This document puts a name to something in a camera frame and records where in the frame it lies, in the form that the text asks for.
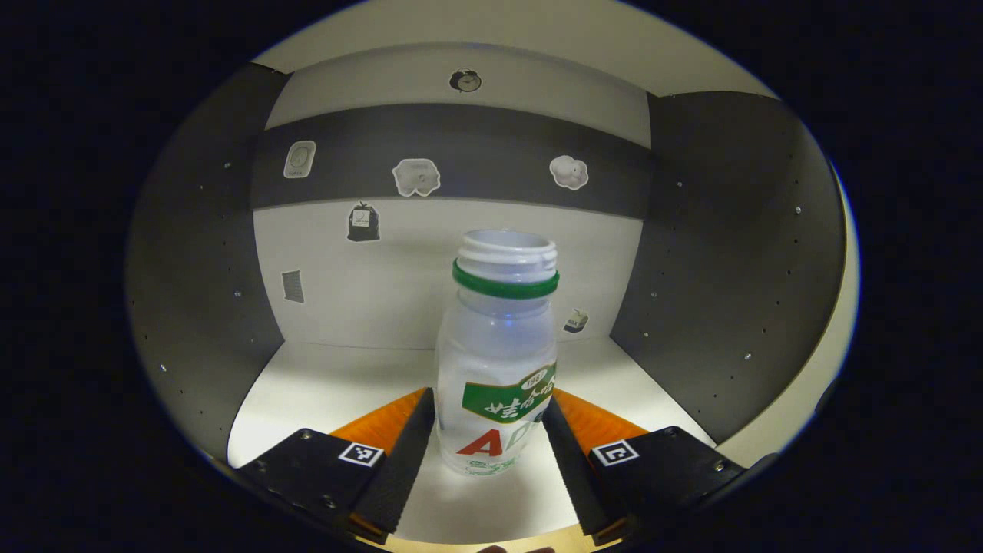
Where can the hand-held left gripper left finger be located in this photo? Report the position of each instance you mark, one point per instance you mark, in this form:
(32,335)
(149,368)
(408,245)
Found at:
(403,468)

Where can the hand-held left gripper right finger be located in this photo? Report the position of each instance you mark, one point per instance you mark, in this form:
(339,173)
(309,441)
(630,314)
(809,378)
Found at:
(572,468)

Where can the white plastic bottle green label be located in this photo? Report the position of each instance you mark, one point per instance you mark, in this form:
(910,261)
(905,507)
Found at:
(495,346)

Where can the white cabinet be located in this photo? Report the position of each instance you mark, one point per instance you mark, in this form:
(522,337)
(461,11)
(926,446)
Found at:
(200,269)

